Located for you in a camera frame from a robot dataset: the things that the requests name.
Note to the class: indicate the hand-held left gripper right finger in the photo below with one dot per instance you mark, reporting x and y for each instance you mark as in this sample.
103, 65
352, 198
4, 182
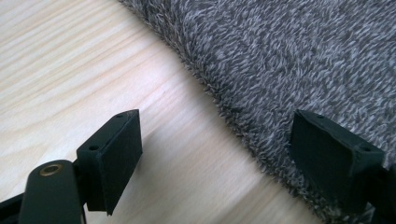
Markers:
330, 161

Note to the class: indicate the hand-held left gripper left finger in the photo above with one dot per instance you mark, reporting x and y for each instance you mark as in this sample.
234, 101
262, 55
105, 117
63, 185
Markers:
115, 161

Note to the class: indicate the grey fluffy towel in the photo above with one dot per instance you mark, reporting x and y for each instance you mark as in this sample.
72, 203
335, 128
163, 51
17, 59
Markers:
280, 71

